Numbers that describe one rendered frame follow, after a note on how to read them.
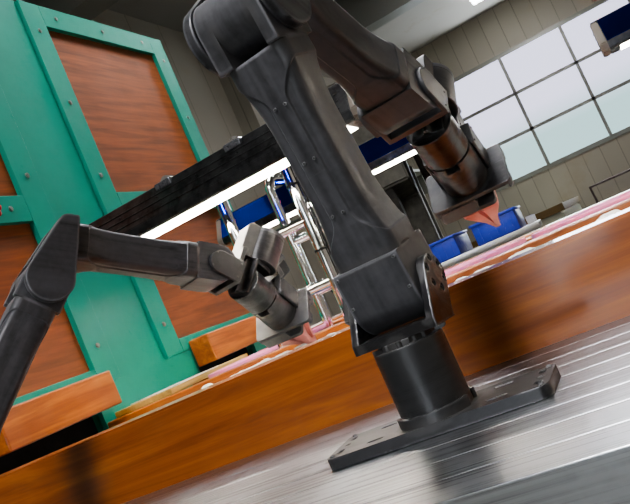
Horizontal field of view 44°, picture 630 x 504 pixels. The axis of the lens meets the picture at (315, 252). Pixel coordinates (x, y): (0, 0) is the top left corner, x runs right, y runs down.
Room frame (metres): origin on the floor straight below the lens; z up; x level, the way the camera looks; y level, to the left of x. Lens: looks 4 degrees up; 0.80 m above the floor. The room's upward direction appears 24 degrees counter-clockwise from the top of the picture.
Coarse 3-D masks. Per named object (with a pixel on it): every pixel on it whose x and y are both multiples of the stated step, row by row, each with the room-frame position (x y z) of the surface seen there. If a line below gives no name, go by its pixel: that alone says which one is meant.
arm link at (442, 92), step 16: (432, 64) 0.92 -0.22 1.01; (432, 80) 0.83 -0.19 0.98; (448, 80) 0.91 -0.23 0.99; (432, 96) 0.82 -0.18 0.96; (448, 96) 0.89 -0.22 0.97; (432, 112) 0.84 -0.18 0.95; (448, 112) 0.83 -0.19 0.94; (368, 128) 0.86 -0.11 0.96; (400, 128) 0.87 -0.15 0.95; (416, 128) 0.85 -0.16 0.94
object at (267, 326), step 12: (276, 288) 1.22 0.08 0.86; (276, 300) 1.21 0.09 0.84; (300, 300) 1.25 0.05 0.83; (264, 312) 1.21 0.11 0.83; (276, 312) 1.21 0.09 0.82; (288, 312) 1.23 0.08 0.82; (300, 312) 1.24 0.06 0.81; (264, 324) 1.27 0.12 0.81; (276, 324) 1.23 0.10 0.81; (288, 324) 1.24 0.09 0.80; (300, 324) 1.23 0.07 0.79; (264, 336) 1.25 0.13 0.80
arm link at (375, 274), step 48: (240, 0) 0.60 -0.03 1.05; (240, 48) 0.62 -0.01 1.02; (288, 48) 0.61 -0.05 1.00; (288, 96) 0.62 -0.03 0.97; (288, 144) 0.63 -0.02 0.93; (336, 144) 0.63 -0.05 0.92; (336, 192) 0.63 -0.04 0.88; (384, 192) 0.66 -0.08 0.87; (336, 240) 0.65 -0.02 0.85; (384, 240) 0.63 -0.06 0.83; (384, 288) 0.64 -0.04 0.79
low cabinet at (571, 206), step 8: (568, 200) 7.29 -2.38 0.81; (576, 200) 8.12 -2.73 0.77; (552, 208) 6.69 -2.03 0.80; (560, 208) 6.66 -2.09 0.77; (568, 208) 7.44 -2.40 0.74; (576, 208) 8.04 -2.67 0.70; (536, 216) 6.75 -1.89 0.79; (544, 216) 6.72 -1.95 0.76; (552, 216) 6.74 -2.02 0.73; (560, 216) 6.72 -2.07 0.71; (544, 224) 6.77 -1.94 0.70
